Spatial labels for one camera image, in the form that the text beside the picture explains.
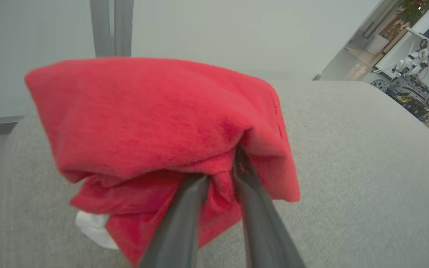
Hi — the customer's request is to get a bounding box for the white cloth item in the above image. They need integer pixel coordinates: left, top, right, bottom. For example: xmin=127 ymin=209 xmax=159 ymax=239
xmin=75 ymin=211 xmax=119 ymax=250

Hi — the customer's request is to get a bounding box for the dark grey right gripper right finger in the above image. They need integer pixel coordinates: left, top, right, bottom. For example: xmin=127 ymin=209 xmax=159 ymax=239
xmin=233 ymin=146 xmax=306 ymax=268

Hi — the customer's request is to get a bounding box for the light grey fabric sofa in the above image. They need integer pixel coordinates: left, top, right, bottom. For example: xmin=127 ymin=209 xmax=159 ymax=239
xmin=2 ymin=80 xmax=429 ymax=268

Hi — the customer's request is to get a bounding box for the red fleece garment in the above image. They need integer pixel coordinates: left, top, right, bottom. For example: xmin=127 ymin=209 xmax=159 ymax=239
xmin=24 ymin=57 xmax=301 ymax=268

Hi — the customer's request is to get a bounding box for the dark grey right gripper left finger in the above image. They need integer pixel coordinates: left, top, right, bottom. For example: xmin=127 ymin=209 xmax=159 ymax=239
xmin=139 ymin=173 xmax=209 ymax=268

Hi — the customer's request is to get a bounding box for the white humanoid robot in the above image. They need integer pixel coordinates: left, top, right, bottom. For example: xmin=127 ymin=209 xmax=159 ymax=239
xmin=371 ymin=25 xmax=429 ymax=123

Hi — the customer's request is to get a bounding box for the grey metal wall post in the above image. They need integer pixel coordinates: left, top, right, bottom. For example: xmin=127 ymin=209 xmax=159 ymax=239
xmin=90 ymin=0 xmax=134 ymax=58

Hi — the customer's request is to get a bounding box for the green potted plant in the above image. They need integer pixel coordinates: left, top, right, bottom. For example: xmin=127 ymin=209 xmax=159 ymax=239
xmin=399 ymin=0 xmax=429 ymax=26

